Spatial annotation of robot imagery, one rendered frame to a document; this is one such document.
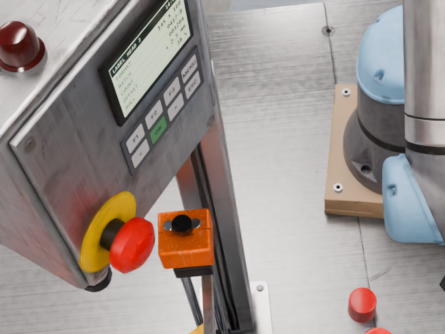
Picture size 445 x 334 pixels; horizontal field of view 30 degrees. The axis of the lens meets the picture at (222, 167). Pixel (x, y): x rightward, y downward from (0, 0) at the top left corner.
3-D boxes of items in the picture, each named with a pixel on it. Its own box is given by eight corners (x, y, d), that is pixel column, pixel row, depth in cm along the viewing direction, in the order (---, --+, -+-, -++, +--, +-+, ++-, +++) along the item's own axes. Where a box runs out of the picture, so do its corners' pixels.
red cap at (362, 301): (372, 325, 101) (374, 315, 99) (345, 319, 102) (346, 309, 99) (377, 300, 103) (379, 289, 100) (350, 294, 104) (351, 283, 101)
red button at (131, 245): (85, 242, 53) (122, 263, 52) (119, 196, 54) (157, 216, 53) (98, 267, 56) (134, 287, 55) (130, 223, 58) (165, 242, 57)
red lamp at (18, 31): (-11, 67, 44) (-26, 38, 42) (20, 33, 45) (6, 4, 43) (27, 85, 43) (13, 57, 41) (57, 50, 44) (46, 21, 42)
